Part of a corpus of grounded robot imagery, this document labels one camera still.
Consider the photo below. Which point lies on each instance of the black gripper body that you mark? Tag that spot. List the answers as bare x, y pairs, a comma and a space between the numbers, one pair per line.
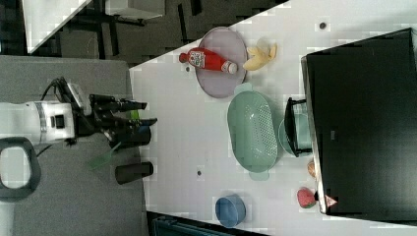
100, 118

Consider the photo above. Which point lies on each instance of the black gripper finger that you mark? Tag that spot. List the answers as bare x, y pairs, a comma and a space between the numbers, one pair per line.
128, 105
132, 123

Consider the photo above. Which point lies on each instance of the green oval strainer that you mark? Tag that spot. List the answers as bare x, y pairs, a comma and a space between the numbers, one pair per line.
253, 131

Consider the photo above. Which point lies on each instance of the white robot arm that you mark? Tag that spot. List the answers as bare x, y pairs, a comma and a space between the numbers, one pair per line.
28, 125

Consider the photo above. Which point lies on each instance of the green bottle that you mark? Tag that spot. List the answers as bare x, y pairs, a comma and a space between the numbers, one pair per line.
134, 114

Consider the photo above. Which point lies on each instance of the red ketchup bottle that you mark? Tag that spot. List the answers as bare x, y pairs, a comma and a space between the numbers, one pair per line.
205, 59

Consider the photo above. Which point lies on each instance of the dark blue crate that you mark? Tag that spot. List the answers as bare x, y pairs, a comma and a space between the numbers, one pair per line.
168, 226

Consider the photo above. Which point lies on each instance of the purple round plate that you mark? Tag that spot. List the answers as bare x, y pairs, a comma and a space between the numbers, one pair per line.
230, 45

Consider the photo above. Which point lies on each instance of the blue bowl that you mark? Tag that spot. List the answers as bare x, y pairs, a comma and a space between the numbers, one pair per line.
230, 210

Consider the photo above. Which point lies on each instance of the peeled toy banana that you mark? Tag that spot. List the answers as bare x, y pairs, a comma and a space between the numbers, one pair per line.
261, 54

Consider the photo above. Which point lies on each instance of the green cup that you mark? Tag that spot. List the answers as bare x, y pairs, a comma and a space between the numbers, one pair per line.
294, 135

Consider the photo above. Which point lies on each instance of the toy orange half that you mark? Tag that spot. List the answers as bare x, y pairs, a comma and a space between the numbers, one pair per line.
311, 168

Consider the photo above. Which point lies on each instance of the red toy strawberry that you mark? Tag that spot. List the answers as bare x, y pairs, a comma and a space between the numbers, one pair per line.
306, 198

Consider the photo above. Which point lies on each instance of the black cylinder post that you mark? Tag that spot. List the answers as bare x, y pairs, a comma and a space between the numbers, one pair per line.
131, 172
132, 138

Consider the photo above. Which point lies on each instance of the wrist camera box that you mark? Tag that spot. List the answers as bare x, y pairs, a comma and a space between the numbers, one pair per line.
80, 97

